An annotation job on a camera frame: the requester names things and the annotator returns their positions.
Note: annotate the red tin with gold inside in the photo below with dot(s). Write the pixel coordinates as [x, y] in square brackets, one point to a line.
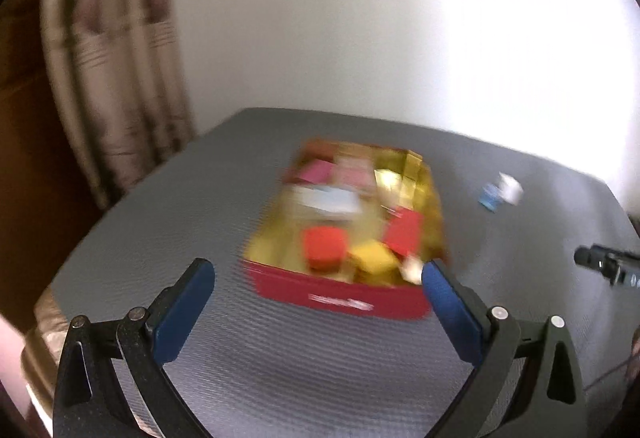
[340, 300]

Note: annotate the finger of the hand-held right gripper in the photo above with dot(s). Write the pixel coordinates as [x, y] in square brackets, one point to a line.
[600, 260]

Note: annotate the beige satin cloth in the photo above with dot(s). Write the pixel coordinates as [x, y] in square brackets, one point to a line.
[45, 348]

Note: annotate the blue round object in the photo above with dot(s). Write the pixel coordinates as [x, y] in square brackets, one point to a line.
[490, 198]

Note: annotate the brown wooden panel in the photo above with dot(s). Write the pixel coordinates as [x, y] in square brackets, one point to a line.
[30, 178]

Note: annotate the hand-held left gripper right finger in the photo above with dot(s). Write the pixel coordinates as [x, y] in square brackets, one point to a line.
[450, 313]

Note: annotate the white cube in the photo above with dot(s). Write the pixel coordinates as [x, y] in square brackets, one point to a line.
[511, 189]

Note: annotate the pale beige block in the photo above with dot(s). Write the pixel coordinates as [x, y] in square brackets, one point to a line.
[412, 269]

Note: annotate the pink cloth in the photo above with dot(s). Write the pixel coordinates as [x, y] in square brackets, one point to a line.
[12, 368]

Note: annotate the red block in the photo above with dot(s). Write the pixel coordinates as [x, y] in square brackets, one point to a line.
[402, 232]

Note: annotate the beige striped curtain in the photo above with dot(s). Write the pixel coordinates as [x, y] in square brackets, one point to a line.
[100, 67]

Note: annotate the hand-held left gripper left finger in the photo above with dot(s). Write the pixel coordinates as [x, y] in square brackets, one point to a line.
[182, 313]

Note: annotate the orange block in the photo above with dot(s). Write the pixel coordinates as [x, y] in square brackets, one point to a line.
[324, 248]

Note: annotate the pink block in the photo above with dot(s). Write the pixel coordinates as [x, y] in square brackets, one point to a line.
[315, 171]

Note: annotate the pink packet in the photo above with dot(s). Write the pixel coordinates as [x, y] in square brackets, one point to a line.
[352, 175]

